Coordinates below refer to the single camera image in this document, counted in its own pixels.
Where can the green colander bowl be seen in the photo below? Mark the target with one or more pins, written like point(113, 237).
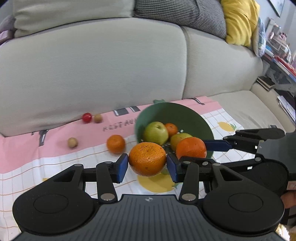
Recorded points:
point(185, 115)

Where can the yellow-green pear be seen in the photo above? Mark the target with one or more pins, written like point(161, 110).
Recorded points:
point(177, 139)

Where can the cream fluffy cloth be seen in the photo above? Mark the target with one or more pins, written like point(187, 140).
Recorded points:
point(283, 233)

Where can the stack of dark books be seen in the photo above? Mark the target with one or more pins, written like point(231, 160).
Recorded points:
point(266, 83)

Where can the pink checked lemon-print cloth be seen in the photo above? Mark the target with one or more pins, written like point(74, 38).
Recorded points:
point(23, 150)

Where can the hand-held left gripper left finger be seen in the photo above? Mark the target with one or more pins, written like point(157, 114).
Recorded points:
point(122, 168)

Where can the green apple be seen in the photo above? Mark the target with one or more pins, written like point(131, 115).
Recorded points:
point(156, 133)

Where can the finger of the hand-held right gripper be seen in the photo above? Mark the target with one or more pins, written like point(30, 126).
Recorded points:
point(240, 163)
point(217, 145)

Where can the beige cushion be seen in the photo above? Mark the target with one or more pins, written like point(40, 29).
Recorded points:
point(69, 14)

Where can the beige sofa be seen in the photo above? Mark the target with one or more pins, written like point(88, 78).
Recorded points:
point(92, 69)

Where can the small brown kiwi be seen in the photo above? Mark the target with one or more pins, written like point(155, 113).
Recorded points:
point(97, 118)
point(72, 142)

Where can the houndstooth cushion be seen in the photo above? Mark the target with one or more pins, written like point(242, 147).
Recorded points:
point(185, 14)

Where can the small orange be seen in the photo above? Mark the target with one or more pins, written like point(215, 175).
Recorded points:
point(171, 128)

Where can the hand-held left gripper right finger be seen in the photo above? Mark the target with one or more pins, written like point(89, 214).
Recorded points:
point(172, 170)

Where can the floral cushion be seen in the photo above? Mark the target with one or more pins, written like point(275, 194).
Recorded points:
point(260, 39)

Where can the stack of white papers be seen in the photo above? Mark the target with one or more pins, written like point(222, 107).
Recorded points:
point(288, 107)

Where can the clear acrylic organiser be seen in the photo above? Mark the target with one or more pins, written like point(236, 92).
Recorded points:
point(278, 38)

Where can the person's right hand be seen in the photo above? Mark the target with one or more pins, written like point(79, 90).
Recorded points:
point(289, 200)

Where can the yellow cushion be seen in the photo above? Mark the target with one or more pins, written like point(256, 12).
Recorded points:
point(240, 20)

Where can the red books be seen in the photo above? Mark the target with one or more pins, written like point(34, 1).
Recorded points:
point(284, 66)

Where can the small red tomato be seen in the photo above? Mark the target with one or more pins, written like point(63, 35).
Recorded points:
point(87, 117)

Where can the wall picture frame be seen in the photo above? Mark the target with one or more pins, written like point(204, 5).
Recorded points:
point(277, 7)

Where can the large orange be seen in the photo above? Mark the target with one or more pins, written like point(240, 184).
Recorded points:
point(147, 158)

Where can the grey plush toy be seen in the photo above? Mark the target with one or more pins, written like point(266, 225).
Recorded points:
point(7, 23)

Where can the pink gift box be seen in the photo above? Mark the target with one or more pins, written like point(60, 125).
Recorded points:
point(4, 37)

